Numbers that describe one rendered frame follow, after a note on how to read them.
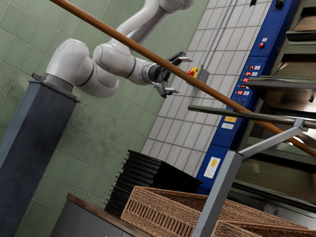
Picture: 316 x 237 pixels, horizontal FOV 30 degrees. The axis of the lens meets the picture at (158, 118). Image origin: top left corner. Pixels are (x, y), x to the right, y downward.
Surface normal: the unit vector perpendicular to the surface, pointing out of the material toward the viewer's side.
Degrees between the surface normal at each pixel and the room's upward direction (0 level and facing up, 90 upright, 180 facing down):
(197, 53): 90
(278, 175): 70
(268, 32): 90
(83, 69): 91
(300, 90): 172
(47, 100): 90
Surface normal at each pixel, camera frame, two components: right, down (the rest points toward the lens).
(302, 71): -0.58, -0.70
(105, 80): 0.42, 0.54
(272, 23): -0.76, -0.42
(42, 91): 0.48, 0.07
